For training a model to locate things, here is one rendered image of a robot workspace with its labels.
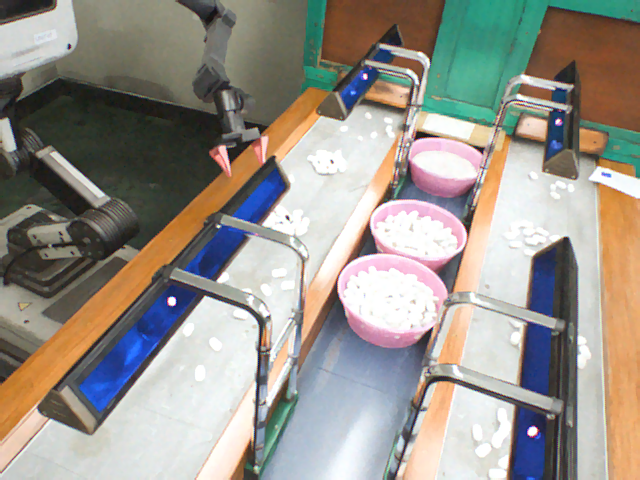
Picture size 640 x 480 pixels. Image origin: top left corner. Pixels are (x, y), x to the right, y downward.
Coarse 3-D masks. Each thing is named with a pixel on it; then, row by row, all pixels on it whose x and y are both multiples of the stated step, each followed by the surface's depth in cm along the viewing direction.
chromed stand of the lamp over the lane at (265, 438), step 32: (224, 224) 92; (256, 224) 91; (192, 288) 80; (224, 288) 79; (288, 320) 97; (256, 352) 84; (288, 352) 105; (256, 384) 87; (288, 384) 110; (256, 416) 92; (288, 416) 114; (256, 448) 99
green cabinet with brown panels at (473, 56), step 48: (336, 0) 203; (384, 0) 197; (432, 0) 191; (480, 0) 186; (528, 0) 180; (576, 0) 175; (624, 0) 171; (336, 48) 213; (432, 48) 200; (480, 48) 194; (528, 48) 188; (576, 48) 184; (624, 48) 179; (480, 96) 204; (624, 96) 187
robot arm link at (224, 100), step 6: (222, 90) 141; (228, 90) 140; (216, 96) 140; (222, 96) 139; (228, 96) 139; (234, 96) 141; (216, 102) 140; (222, 102) 139; (228, 102) 139; (234, 102) 140; (240, 102) 145; (216, 108) 141; (222, 108) 140; (228, 108) 139; (234, 108) 140
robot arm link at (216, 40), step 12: (228, 12) 167; (216, 24) 164; (228, 24) 166; (204, 36) 172; (216, 36) 158; (228, 36) 165; (204, 48) 155; (216, 48) 152; (204, 60) 146; (216, 60) 145; (204, 72) 140; (192, 84) 142; (204, 84) 141; (204, 96) 143
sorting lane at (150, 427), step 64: (320, 128) 202; (384, 128) 207; (320, 192) 170; (256, 256) 144; (320, 256) 146; (192, 320) 125; (256, 320) 126; (192, 384) 112; (64, 448) 99; (128, 448) 100; (192, 448) 101
